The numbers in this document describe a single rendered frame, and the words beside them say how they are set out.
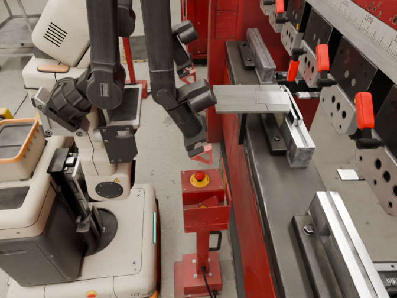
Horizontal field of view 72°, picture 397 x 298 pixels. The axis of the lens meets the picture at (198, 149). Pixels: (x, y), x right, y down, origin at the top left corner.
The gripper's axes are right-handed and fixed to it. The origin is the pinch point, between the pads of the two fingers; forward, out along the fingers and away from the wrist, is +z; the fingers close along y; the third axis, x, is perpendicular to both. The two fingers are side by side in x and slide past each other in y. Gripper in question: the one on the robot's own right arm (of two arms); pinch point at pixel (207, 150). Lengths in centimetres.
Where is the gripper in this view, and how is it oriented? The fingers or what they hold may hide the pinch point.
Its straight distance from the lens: 81.8
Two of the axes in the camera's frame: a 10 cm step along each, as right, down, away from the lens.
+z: 4.5, 6.2, 6.5
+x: -8.9, 4.0, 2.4
